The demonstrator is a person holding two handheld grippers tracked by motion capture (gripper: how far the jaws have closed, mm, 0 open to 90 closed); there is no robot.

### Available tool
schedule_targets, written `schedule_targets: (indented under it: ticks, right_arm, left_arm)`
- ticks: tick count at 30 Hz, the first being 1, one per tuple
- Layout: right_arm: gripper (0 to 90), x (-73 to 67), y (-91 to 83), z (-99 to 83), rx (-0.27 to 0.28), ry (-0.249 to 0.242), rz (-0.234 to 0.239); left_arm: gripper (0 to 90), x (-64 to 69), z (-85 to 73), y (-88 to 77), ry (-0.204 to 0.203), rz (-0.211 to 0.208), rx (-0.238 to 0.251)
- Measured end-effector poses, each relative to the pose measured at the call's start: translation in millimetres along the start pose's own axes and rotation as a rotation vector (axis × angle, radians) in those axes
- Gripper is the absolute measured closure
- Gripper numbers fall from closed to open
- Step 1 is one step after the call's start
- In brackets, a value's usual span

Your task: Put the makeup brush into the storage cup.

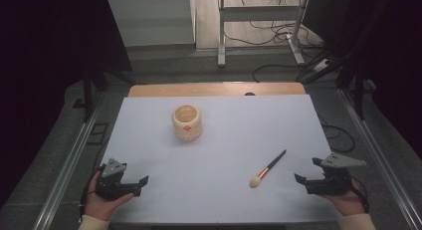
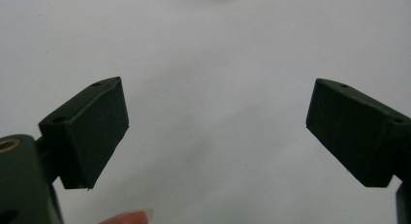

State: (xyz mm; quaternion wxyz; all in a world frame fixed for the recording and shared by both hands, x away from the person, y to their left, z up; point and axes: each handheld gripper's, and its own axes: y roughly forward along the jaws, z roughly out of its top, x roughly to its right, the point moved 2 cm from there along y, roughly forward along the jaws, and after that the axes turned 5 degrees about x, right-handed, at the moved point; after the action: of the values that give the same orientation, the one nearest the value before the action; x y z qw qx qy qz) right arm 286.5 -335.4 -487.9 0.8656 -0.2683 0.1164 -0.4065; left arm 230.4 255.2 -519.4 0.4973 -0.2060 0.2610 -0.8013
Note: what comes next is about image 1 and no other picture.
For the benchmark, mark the black curtain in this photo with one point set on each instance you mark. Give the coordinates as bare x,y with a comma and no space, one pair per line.
40,57
391,57

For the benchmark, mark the black floor frame plate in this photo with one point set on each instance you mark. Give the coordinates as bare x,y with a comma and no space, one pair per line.
99,125

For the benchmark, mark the white metal desk frame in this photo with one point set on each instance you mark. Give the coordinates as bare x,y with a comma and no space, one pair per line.
258,13

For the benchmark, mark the dark round table grommet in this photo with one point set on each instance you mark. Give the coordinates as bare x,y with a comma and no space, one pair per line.
250,94

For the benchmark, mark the white power strip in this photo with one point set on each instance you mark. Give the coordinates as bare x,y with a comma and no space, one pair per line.
321,65

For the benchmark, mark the person's left hand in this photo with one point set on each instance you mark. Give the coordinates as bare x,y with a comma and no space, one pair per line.
99,208

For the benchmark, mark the person's right hand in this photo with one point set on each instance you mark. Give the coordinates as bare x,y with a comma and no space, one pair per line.
350,203

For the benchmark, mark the black metal stand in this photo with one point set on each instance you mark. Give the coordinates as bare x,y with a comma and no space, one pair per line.
88,97
358,90

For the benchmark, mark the aluminium floor rail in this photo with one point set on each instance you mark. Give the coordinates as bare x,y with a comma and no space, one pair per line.
381,157
66,170

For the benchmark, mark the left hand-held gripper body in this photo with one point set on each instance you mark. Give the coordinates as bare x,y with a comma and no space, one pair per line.
111,186

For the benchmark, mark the pale grey partition panel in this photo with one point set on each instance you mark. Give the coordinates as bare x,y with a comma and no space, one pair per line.
152,21

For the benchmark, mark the white table sheet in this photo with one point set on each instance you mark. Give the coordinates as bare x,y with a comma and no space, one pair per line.
232,133

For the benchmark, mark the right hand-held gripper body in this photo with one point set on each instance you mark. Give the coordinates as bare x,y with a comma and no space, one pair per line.
328,186

